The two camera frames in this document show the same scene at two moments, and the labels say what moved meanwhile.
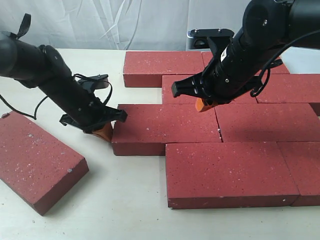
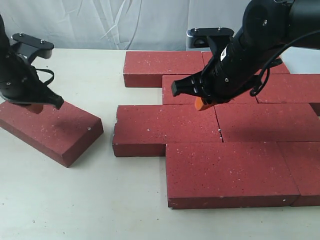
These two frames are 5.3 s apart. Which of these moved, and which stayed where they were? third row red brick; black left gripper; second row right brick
Moved: black left gripper
Stayed: second row right brick; third row red brick
